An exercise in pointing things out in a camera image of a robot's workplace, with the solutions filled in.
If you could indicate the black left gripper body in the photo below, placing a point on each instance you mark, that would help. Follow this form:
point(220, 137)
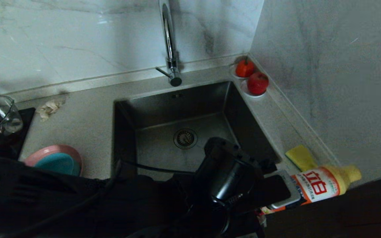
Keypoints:
point(230, 181)

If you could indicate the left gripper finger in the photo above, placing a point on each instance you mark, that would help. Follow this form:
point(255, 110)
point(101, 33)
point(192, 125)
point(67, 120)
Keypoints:
point(251, 219)
point(281, 190)

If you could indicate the yellow dish soap bottle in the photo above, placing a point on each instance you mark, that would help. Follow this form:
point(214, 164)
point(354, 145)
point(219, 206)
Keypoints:
point(319, 185)

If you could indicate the yellow sponge green backing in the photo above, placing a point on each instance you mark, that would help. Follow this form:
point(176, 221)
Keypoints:
point(301, 158)

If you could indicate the stainless steel sink basin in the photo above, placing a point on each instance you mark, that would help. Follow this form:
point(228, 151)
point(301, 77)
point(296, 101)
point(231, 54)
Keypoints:
point(157, 145)

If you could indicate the chrome faucet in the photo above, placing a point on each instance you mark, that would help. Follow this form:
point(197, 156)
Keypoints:
point(169, 43)

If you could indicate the round metal drain strainer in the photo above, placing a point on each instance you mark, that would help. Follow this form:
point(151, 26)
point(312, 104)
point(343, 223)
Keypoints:
point(185, 138)

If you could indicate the small white saucer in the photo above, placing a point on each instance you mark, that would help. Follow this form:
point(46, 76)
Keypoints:
point(244, 90)
point(232, 73)

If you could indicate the red apple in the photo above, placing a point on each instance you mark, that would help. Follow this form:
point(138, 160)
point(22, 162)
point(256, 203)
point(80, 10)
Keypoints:
point(257, 83)

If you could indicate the orange-red tomato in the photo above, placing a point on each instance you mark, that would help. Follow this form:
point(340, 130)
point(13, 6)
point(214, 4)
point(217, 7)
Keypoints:
point(244, 68)

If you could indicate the teal bowl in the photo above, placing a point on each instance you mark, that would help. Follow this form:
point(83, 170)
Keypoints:
point(58, 163)

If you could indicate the pink plate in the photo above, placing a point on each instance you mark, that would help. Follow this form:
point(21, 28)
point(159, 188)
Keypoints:
point(45, 151)

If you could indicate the crumpled beige tissue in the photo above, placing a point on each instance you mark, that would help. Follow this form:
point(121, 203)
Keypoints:
point(47, 109)

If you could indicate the black induction cooktop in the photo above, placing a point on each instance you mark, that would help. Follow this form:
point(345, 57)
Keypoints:
point(2, 142)

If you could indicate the clear glass pot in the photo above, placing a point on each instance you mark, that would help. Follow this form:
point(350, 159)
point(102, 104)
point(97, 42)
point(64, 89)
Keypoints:
point(8, 115)

